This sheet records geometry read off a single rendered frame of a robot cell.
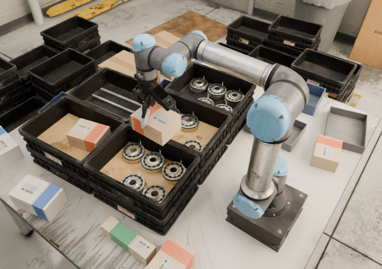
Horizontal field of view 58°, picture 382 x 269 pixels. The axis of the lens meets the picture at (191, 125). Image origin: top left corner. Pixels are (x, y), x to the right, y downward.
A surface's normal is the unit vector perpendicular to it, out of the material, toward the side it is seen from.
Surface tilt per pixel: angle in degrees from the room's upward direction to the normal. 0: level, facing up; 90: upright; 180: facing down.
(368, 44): 73
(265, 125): 83
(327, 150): 0
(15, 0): 90
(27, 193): 0
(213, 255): 0
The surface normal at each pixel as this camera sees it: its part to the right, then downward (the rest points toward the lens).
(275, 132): -0.58, 0.47
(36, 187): 0.00, -0.73
